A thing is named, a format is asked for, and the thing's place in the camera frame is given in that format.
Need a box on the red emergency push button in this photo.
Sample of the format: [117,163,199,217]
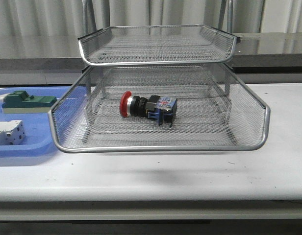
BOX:
[119,91,177,125]

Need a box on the silver mesh tray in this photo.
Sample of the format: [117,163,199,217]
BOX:
[88,99,229,135]
[47,63,271,154]
[78,24,238,66]

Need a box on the silver mesh bottom tray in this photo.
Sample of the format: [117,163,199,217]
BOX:
[88,99,229,135]

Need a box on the silver mesh top tray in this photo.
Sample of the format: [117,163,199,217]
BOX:
[78,24,238,66]

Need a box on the blue plastic tray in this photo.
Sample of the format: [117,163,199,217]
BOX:
[0,85,91,157]

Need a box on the dark glossy background counter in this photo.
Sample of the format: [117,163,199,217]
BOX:
[0,32,302,73]

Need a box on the grey metal rack frame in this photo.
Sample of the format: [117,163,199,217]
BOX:
[77,27,241,145]

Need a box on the green and beige switch block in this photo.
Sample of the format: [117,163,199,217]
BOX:
[2,91,57,114]

